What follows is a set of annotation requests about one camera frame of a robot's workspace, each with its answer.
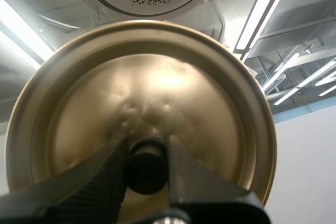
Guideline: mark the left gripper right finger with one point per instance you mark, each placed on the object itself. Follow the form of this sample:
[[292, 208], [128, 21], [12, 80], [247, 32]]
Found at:
[[199, 195]]

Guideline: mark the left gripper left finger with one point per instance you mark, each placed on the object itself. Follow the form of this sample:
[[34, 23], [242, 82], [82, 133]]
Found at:
[[86, 190]]

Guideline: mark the gold lid with black knob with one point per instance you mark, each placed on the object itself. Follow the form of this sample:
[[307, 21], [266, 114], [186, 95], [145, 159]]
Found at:
[[157, 90]]

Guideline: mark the long ceiling light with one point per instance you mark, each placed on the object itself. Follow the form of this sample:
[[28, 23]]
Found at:
[[265, 9], [18, 27]]

